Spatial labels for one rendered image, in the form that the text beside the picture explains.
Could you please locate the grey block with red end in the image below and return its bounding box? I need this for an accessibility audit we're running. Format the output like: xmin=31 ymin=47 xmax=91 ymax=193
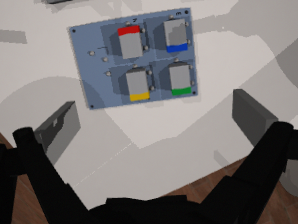
xmin=118 ymin=25 xmax=144 ymax=59

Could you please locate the grey block with blue end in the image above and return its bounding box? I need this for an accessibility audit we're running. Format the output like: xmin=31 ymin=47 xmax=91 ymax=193
xmin=164 ymin=19 xmax=188 ymax=53

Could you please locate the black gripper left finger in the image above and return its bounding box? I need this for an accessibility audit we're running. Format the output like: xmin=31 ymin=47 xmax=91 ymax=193
xmin=0 ymin=101 xmax=101 ymax=224

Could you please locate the grey metal block with green end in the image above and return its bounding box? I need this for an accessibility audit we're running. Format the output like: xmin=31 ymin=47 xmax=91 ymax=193
xmin=168 ymin=62 xmax=191 ymax=96

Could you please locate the grey block with yellow end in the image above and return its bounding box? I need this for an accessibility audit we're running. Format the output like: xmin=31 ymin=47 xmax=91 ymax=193
xmin=126 ymin=68 xmax=150 ymax=101

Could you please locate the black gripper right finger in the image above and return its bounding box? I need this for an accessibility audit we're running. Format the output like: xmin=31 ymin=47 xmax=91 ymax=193
xmin=177 ymin=89 xmax=298 ymax=224

